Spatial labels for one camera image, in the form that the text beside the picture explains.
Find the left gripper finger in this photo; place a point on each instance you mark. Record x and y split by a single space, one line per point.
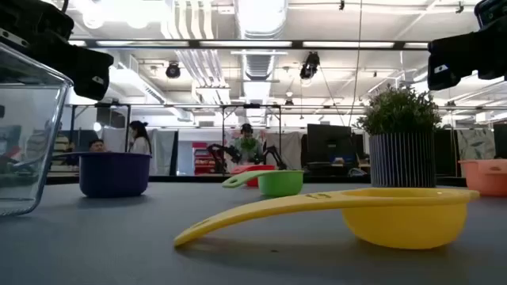
93 71

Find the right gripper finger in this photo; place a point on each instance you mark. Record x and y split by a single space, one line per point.
451 59

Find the purple measuring cup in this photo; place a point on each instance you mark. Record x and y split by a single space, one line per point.
113 176

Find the salmon orange measuring cup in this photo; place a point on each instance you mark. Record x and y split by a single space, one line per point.
485 178

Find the yellow measuring cup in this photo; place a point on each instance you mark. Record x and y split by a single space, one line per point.
404 225

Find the red measuring cup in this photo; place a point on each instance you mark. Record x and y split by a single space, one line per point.
253 168

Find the green measuring cup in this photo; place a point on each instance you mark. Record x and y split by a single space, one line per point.
281 184

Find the black background robot arm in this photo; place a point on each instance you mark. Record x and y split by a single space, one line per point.
275 155
219 152

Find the person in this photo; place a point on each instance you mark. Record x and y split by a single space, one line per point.
139 140
247 148
59 146
97 145

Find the leaf patterned curtain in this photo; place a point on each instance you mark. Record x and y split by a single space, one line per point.
475 144

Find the black computer monitor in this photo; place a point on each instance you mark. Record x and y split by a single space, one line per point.
328 142
501 140

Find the clear glass container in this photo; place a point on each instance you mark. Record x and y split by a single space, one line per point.
27 150

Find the white hanging sheet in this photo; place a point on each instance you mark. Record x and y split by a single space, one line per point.
164 150

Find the green plant in ribbed pot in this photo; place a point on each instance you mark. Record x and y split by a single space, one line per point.
402 158

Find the red shelf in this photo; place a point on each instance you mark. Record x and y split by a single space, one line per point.
204 160

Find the black overhead light bar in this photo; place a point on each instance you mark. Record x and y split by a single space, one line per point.
245 44

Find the grey hanging sheet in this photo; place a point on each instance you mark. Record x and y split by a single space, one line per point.
291 148

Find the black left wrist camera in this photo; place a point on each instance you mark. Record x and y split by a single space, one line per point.
39 17

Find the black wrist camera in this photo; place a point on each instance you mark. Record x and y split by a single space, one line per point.
39 17
491 10

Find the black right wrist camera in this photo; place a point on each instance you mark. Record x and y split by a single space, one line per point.
491 10

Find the black metal frame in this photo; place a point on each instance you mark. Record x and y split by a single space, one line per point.
127 118
251 106

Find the black hanging camera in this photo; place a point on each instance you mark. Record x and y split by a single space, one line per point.
173 71
309 65

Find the silver ceiling duct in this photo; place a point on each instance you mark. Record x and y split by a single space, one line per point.
259 20

